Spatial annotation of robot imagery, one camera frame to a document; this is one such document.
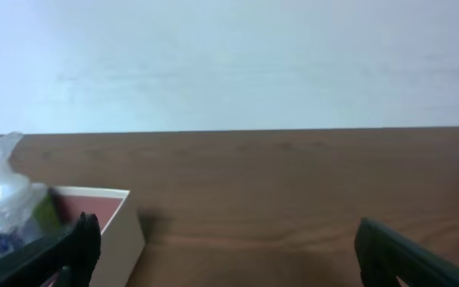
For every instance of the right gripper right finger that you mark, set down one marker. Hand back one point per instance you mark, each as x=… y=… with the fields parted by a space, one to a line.
x=386 y=258

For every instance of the white cardboard box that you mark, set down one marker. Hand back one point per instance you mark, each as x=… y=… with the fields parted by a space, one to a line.
x=122 y=240

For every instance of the blue pump bottle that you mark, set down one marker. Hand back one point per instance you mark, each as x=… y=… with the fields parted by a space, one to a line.
x=27 y=212

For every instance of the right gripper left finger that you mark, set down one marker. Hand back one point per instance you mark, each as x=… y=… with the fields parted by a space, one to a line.
x=70 y=255

